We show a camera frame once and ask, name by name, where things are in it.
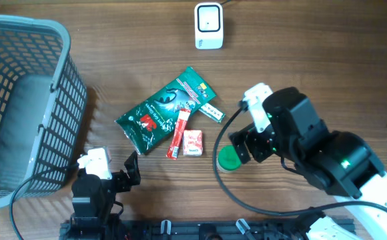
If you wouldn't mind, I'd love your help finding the green lid spice jar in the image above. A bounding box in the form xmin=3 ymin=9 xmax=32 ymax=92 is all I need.
xmin=217 ymin=145 xmax=242 ymax=173

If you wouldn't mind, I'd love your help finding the small green white box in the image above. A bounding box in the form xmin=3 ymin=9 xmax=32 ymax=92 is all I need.
xmin=199 ymin=103 xmax=226 ymax=123

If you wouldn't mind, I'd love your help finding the green 3M gloves package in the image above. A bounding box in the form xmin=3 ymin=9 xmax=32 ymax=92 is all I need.
xmin=115 ymin=67 xmax=216 ymax=155

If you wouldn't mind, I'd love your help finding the red white small carton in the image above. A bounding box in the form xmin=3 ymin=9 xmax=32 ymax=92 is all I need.
xmin=183 ymin=130 xmax=203 ymax=156

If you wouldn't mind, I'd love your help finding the red stick sachet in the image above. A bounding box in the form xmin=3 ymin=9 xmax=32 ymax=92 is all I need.
xmin=166 ymin=108 xmax=191 ymax=160

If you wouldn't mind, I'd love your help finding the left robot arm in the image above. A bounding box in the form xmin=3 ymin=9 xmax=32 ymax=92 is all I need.
xmin=59 ymin=151 xmax=141 ymax=240

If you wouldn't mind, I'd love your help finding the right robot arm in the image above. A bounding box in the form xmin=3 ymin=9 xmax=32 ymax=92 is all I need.
xmin=230 ymin=83 xmax=387 ymax=239

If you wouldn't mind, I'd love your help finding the white barcode scanner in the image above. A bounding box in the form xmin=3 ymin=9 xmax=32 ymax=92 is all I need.
xmin=194 ymin=2 xmax=224 ymax=50

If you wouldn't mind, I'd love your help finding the grey plastic shopping basket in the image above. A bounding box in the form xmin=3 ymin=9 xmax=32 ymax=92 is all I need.
xmin=0 ymin=15 xmax=87 ymax=208

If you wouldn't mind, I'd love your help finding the black mounting rail base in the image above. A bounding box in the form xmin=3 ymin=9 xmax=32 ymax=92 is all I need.
xmin=59 ymin=219 xmax=295 ymax=240

